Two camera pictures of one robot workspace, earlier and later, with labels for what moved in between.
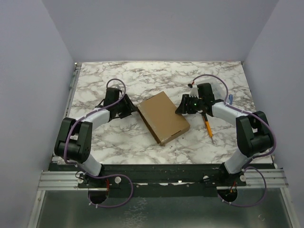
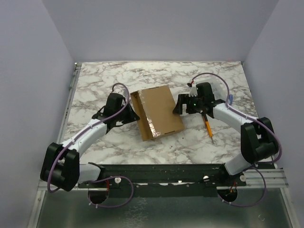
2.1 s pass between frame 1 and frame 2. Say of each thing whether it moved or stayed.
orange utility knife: stayed
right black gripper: stayed
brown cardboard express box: moved
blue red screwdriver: stayed
